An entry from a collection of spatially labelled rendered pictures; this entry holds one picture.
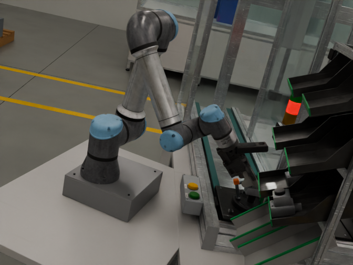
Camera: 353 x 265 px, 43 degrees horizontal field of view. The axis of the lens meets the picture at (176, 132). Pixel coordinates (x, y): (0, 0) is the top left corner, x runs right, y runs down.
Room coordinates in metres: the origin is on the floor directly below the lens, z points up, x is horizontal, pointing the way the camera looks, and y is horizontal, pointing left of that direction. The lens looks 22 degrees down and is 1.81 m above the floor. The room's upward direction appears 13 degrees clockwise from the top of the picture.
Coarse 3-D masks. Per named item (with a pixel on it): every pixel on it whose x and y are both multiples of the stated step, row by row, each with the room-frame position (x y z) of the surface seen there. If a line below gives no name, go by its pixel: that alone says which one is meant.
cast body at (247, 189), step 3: (252, 186) 1.52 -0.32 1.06; (255, 186) 1.52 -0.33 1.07; (246, 189) 1.53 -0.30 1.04; (249, 189) 1.52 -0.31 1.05; (252, 189) 1.52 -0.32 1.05; (255, 189) 1.52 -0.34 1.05; (246, 192) 1.52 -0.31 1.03; (249, 192) 1.52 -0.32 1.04; (252, 192) 1.52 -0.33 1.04; (255, 192) 1.52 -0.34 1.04; (258, 192) 1.52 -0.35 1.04; (252, 195) 1.52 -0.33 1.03; (255, 195) 1.52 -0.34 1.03; (258, 195) 1.52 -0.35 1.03
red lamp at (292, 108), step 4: (288, 104) 1.74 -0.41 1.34; (292, 104) 1.72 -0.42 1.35; (296, 104) 1.72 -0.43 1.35; (300, 104) 1.73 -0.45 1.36; (288, 108) 1.73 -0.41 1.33; (292, 108) 1.72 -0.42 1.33; (296, 108) 1.72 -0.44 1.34; (288, 112) 1.73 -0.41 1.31; (292, 112) 1.72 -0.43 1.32; (296, 112) 1.72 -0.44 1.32
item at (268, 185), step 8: (264, 176) 1.33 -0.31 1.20; (272, 176) 1.33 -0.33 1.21; (280, 176) 1.32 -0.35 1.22; (304, 176) 1.20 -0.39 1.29; (312, 176) 1.20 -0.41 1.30; (264, 184) 1.28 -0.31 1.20; (272, 184) 1.28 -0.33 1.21; (280, 184) 1.27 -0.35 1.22; (296, 184) 1.20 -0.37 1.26; (304, 184) 1.20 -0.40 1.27; (264, 192) 1.20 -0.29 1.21; (272, 192) 1.20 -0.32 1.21
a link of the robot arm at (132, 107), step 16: (160, 16) 1.58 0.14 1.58; (160, 32) 1.55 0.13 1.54; (176, 32) 1.66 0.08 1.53; (160, 48) 1.60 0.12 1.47; (128, 96) 1.63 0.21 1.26; (144, 96) 1.64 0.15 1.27; (128, 112) 1.62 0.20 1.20; (144, 112) 1.69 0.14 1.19; (128, 128) 1.59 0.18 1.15; (144, 128) 1.69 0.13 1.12
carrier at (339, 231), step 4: (340, 224) 1.56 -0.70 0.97; (336, 228) 1.52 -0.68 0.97; (340, 228) 1.53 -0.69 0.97; (344, 228) 1.54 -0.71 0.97; (336, 232) 1.49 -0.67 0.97; (340, 232) 1.50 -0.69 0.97; (344, 232) 1.50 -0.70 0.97; (336, 236) 1.46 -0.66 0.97; (340, 236) 1.47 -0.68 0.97; (344, 236) 1.48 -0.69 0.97; (348, 236) 1.48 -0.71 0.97; (344, 240) 1.47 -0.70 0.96; (348, 240) 1.47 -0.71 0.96
